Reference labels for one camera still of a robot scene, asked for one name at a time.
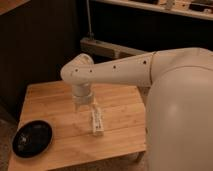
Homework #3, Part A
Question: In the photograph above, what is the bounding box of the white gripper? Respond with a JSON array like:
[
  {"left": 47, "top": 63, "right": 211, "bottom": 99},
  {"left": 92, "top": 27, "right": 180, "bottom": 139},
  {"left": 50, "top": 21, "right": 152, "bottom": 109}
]
[{"left": 72, "top": 93, "right": 97, "bottom": 112}]

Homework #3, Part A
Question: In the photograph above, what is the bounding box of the clear plastic bottle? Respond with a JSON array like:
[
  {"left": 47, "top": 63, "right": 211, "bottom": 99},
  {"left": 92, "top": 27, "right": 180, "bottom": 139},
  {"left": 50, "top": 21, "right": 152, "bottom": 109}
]
[{"left": 92, "top": 107, "right": 104, "bottom": 136}]

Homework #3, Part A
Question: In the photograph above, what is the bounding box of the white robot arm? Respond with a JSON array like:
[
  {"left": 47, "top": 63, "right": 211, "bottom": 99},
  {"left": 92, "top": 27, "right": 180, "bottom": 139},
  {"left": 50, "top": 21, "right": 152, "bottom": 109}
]
[{"left": 61, "top": 47, "right": 213, "bottom": 171}]

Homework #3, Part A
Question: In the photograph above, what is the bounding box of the black ceramic bowl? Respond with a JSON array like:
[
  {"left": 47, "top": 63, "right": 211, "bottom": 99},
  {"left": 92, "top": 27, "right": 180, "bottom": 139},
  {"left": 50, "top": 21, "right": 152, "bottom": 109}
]
[{"left": 12, "top": 120, "right": 53, "bottom": 158}]

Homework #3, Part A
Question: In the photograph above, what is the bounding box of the wooden table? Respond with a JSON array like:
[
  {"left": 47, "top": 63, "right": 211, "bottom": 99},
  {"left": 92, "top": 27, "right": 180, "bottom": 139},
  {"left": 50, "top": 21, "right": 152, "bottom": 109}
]
[{"left": 8, "top": 81, "right": 146, "bottom": 171}]

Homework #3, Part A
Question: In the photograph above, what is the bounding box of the metal pole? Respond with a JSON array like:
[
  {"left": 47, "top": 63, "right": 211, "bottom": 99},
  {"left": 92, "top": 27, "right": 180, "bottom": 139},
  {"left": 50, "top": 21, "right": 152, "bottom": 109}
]
[{"left": 86, "top": 0, "right": 94, "bottom": 40}]

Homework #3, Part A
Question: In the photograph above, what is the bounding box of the wooden shelf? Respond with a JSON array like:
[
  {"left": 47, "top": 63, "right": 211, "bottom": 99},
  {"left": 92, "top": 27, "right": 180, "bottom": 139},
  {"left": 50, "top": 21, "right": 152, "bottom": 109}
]
[{"left": 94, "top": 0, "right": 213, "bottom": 21}]

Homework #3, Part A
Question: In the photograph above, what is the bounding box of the grey metal rail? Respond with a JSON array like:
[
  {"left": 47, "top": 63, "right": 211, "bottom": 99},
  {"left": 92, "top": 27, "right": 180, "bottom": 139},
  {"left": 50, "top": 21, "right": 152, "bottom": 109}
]
[{"left": 80, "top": 37, "right": 144, "bottom": 59}]

